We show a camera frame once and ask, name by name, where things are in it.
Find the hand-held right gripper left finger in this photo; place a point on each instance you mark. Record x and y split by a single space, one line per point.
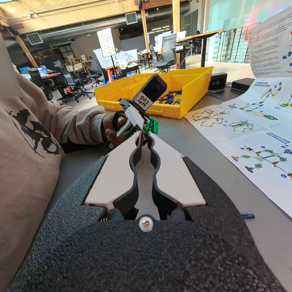
112 182

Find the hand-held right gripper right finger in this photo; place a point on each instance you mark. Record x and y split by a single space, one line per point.
180 182

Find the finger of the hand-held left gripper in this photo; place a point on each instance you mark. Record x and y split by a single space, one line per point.
135 119

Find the green toy connector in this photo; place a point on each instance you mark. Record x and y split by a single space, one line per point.
153 125

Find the yellow bin with toy pieces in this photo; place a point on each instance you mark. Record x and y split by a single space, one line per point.
196 86

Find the blue toy rod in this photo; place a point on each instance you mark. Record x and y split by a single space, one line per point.
247 216

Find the grey desk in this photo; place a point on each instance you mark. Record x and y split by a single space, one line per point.
219 182

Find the person's left hand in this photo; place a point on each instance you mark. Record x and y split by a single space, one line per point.
112 137

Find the pile of colourful toy pieces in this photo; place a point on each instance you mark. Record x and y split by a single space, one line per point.
169 97

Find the yellow bin with toy wheels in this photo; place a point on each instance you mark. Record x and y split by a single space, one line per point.
109 93

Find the black box device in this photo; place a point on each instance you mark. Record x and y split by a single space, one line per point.
218 81

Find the whiteboard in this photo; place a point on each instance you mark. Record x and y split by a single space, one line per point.
106 42

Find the wooden pillar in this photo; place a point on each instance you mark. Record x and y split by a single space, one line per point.
176 27

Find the wooden office table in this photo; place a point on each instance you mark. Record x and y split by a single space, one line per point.
200 34

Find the black office chair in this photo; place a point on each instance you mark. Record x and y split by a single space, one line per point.
68 77

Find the toy instruction poster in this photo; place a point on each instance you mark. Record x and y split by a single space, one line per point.
255 137

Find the black flat device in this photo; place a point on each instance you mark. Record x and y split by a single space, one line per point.
242 84

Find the wall air vent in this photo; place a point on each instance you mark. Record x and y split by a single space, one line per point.
131 18

